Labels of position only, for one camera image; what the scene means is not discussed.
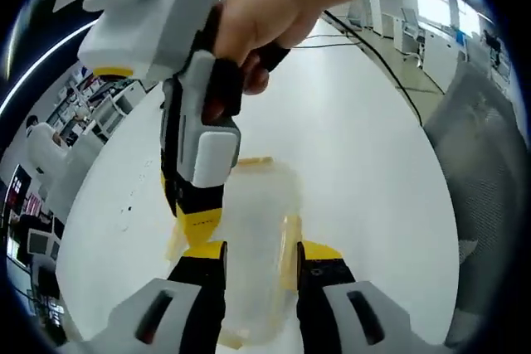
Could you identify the clear lid with yellow buckle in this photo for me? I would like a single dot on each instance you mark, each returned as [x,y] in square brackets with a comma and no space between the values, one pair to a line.
[291,246]

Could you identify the white cabinet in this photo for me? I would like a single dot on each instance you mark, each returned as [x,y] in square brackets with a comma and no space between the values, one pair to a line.
[110,109]

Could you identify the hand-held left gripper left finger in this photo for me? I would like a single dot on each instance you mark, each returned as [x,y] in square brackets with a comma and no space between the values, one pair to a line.
[166,312]

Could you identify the long ceiling light strip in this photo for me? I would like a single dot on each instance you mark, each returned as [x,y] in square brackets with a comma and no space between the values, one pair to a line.
[37,53]

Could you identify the grey mesh chair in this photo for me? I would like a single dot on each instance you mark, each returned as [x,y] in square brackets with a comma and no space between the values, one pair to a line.
[485,188]

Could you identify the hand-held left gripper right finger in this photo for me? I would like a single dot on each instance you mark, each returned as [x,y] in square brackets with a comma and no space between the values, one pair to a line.
[357,316]

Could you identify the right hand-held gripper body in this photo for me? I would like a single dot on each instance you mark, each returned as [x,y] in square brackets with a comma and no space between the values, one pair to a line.
[157,26]

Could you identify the person's right hand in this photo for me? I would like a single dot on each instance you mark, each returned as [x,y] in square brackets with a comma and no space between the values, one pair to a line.
[269,14]

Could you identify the monitor with red screen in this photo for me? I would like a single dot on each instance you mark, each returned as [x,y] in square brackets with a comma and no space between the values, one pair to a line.
[18,188]

